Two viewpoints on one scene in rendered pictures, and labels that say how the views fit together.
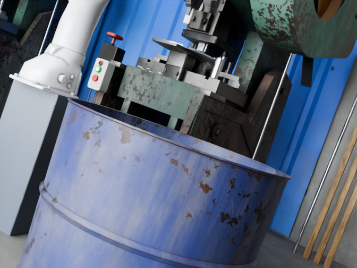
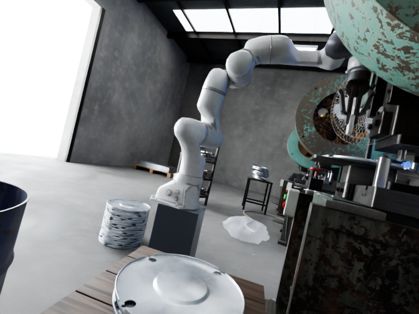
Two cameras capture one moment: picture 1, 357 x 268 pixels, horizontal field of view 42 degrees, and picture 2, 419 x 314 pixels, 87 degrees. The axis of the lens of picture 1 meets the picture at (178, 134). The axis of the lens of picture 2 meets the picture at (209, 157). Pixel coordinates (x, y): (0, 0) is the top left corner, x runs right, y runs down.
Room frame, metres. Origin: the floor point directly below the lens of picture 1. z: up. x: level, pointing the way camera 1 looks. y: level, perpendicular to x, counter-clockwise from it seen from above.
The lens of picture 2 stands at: (1.33, -0.57, 0.67)
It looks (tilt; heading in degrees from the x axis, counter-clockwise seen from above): 1 degrees up; 77
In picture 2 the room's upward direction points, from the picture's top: 13 degrees clockwise
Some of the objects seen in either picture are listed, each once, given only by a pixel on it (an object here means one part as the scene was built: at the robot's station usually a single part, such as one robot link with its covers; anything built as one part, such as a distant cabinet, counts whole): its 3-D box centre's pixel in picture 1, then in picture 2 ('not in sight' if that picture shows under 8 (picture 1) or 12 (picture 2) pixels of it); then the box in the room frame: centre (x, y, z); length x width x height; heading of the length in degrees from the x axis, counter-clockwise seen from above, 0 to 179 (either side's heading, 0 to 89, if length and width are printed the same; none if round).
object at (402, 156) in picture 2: (202, 47); (404, 156); (2.15, 0.03, 0.84); 0.05 x 0.03 x 0.04; 58
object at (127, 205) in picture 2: not in sight; (129, 205); (1.22, 1.04, 0.25); 0.29 x 0.29 x 0.01
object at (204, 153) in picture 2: not in sight; (195, 171); (1.91, 2.66, 0.47); 0.46 x 0.43 x 0.95; 128
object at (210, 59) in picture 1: (186, 51); (363, 164); (2.06, 0.09, 0.78); 0.29 x 0.29 x 0.01
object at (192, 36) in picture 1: (205, 43); (411, 151); (2.17, 0.02, 0.86); 0.20 x 0.16 x 0.05; 58
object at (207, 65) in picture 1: (197, 65); (401, 179); (2.16, 0.03, 0.76); 0.15 x 0.09 x 0.05; 58
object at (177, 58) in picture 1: (175, 63); (344, 179); (2.01, 0.12, 0.72); 0.25 x 0.14 x 0.14; 148
